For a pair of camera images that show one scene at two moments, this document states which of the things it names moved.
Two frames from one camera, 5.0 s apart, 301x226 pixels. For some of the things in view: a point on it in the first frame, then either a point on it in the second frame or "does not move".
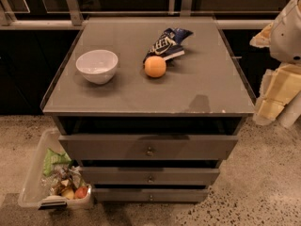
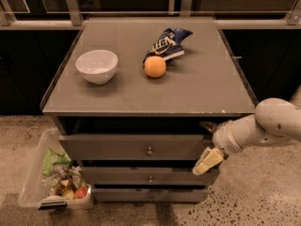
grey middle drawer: x=151 y=175 does not move
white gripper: x=286 y=39 → x=222 y=137
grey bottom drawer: x=149 y=195 does not move
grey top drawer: x=149 y=147 does not move
